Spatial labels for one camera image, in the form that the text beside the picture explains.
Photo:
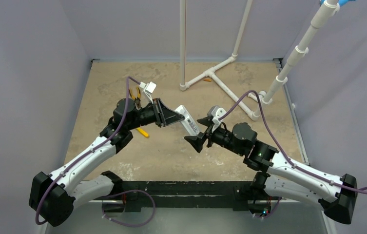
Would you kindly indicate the yellow handled pliers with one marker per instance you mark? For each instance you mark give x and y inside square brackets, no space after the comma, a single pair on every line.
[136,98]

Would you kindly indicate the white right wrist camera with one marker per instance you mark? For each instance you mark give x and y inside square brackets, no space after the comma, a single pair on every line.
[214,114]

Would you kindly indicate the white universal AC remote control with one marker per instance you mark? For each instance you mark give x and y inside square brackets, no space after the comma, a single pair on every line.
[188,122]

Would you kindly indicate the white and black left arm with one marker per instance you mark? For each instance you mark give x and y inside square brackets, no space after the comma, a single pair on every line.
[55,195]

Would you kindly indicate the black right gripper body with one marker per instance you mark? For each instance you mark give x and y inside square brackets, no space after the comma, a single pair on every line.
[210,131]

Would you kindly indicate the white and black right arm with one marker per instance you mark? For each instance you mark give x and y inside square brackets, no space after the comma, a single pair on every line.
[281,176]

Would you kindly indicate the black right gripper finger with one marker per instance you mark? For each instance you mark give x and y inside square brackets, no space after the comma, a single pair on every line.
[205,121]
[196,142]

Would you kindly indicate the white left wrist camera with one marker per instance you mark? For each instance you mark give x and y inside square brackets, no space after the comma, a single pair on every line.
[148,89]

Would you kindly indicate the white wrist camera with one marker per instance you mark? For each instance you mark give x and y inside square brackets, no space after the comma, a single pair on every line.
[148,89]
[214,114]

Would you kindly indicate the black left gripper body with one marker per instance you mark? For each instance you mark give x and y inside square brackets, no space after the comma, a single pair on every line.
[145,116]

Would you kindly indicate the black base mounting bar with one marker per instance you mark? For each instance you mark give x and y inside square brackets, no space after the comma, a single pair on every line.
[236,195]

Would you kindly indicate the yellow handled screwdriver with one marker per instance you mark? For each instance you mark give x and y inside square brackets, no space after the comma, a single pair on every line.
[143,132]

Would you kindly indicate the aluminium table frame rail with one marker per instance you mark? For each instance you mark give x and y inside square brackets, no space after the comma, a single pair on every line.
[287,130]

